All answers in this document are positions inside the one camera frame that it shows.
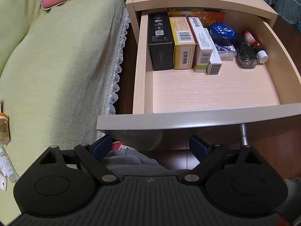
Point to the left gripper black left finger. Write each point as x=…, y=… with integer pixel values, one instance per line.
x=61, y=182

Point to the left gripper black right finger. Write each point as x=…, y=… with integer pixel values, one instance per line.
x=240, y=183

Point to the beige nightstand drawer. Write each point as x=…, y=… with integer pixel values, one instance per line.
x=169, y=106

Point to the white tube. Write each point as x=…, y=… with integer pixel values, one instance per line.
x=7, y=166

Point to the red white shoe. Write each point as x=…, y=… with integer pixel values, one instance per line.
x=117, y=145

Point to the grey trouser leg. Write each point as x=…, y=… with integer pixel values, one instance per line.
x=133, y=163

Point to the orange cap pill bottle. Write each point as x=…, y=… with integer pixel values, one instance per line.
x=4, y=129

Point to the green sofa cover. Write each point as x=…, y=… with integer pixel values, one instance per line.
x=59, y=72

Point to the small white medicine box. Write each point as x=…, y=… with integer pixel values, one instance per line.
x=215, y=62

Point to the black electric shaver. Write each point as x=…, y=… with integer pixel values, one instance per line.
x=245, y=53

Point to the brown bottle white cap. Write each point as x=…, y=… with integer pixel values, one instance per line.
x=253, y=41

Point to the clear cotton swab box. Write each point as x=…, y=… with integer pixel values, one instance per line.
x=226, y=52

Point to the yellow barcode medicine box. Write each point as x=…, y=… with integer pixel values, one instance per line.
x=184, y=43

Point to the blue round cream tin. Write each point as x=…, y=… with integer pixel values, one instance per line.
x=222, y=34

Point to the black product box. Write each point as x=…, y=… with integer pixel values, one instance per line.
x=160, y=41

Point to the orange printed box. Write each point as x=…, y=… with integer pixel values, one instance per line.
x=207, y=16

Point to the metal drawer handle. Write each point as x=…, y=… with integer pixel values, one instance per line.
x=244, y=140

